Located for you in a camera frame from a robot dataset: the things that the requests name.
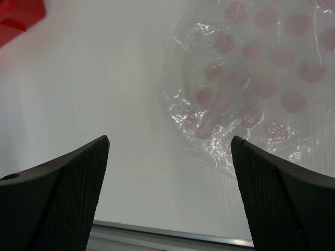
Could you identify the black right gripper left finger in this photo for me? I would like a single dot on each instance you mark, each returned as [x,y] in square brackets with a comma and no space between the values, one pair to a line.
[52,206]

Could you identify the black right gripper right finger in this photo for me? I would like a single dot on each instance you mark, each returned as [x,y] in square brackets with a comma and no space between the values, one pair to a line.
[288,207]

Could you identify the clear pink-dotted zip bag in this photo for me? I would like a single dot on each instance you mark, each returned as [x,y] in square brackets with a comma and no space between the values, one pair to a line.
[260,70]

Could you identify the red plastic tray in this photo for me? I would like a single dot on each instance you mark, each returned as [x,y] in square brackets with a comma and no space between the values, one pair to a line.
[17,16]

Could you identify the aluminium table rail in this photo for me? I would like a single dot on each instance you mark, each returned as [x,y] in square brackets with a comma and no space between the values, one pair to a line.
[117,236]

